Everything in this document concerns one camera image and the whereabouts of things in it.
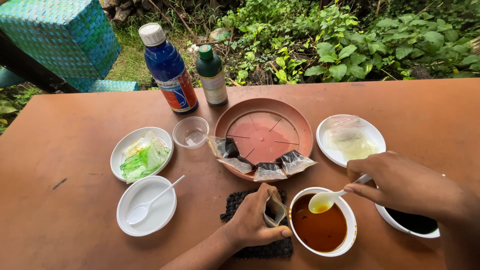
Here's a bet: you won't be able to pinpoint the person's left hand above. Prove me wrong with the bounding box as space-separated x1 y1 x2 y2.
224 182 294 251

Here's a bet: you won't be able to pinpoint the person's right hand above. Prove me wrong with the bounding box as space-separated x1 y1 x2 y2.
343 151 466 224

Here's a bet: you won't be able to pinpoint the small clear plastic bag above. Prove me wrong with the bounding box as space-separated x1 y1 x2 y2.
262 193 288 229

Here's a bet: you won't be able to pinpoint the white plastic spoon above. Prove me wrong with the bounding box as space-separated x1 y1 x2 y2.
126 175 186 226
308 174 373 215

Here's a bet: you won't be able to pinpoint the black woven mat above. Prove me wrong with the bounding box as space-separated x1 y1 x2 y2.
220 188 294 260

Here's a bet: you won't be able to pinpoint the white bowl of black liquid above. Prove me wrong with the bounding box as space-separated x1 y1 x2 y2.
375 174 446 239

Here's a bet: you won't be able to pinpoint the clear bag of dark liquid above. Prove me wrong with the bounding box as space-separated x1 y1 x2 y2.
205 134 241 159
253 161 288 183
274 149 319 176
217 155 257 175

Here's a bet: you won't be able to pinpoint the white plate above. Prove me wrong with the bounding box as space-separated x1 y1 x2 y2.
110 127 174 183
316 114 387 169

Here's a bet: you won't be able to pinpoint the pile of clear zip bags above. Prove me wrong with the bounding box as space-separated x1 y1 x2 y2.
324 115 380 162

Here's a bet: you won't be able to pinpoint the white bowl of brown liquid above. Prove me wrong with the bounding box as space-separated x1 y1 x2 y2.
288 186 358 258

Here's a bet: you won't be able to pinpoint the empty white bowl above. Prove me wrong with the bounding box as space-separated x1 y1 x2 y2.
116 175 178 237

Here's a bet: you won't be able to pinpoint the terracotta plastic plant saucer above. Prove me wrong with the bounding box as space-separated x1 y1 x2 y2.
214 98 314 183

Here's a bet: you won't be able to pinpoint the small clear plastic cup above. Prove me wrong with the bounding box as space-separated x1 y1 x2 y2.
172 116 210 150

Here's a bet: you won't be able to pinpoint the pile of green liquid bags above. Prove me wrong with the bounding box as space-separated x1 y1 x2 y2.
119 130 172 184

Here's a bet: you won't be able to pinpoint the dark green bottle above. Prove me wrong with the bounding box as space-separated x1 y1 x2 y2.
195 44 229 107

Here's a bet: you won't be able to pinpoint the green plants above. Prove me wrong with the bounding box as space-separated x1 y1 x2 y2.
0 0 480 135

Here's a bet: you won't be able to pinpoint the blue bottle with white cap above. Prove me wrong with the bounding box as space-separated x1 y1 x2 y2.
138 22 199 115

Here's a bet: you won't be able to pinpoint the pile of wood logs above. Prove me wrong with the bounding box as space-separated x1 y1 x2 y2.
100 0 152 25

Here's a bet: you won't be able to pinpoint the blue green woven box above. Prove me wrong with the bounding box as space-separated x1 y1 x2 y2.
0 0 140 93

